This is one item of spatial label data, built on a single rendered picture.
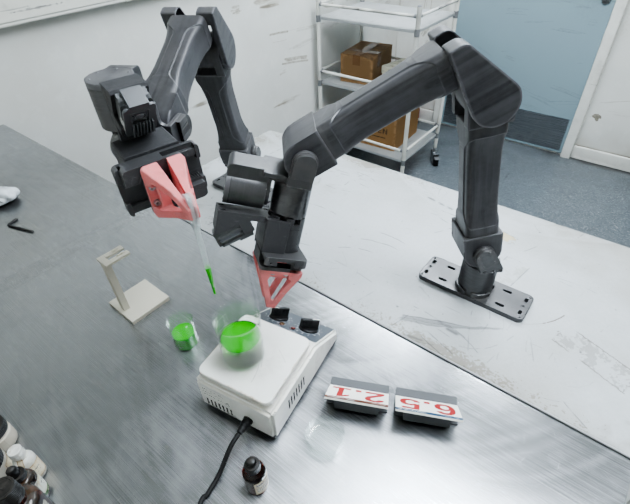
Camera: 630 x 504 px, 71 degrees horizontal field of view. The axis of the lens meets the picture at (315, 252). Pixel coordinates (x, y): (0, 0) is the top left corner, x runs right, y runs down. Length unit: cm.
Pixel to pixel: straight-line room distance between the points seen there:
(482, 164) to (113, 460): 66
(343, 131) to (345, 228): 43
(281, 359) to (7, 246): 75
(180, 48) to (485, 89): 46
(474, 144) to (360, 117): 17
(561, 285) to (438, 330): 27
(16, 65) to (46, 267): 96
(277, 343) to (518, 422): 36
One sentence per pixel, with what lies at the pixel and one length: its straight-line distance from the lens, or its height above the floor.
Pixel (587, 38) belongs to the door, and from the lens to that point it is 330.
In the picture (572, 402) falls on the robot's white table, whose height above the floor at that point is 90.
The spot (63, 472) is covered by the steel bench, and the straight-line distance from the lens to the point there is 75.
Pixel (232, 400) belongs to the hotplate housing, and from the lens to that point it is 64.
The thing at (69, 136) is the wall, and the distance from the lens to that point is 199.
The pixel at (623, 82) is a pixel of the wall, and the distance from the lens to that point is 334.
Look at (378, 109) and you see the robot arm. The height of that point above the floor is 127.
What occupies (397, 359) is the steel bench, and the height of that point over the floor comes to 90.
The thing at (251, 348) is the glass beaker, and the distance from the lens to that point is 60.
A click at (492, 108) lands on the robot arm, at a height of 127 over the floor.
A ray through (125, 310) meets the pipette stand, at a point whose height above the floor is 91.
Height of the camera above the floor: 150
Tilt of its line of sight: 40 degrees down
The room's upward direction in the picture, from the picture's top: 3 degrees counter-clockwise
